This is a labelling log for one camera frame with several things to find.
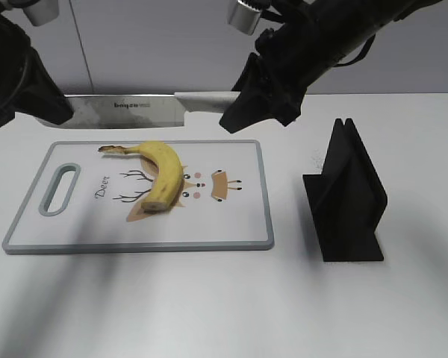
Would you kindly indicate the white grey-rimmed cutting board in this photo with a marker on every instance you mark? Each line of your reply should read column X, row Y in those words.
column 82, row 201

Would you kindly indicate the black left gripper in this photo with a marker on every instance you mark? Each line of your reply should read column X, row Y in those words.
column 25, row 85

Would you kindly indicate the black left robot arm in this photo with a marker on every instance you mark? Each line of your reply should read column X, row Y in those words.
column 25, row 84

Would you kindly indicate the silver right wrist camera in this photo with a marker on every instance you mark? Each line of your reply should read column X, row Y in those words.
column 244, row 15

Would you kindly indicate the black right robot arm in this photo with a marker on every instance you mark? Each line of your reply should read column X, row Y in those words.
column 347, row 24

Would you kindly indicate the yellow banana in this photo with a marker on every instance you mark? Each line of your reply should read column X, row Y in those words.
column 166, row 185

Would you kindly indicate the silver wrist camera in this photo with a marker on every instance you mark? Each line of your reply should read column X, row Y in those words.
column 244, row 15
column 38, row 12

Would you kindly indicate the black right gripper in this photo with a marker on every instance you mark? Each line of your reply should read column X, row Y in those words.
column 275, row 78

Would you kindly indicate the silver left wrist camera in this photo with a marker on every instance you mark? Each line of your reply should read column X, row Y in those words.
column 38, row 12

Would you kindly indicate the black knife stand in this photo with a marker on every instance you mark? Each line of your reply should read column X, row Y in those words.
column 347, row 199

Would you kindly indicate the knife with white handle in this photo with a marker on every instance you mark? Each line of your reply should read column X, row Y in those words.
column 141, row 111

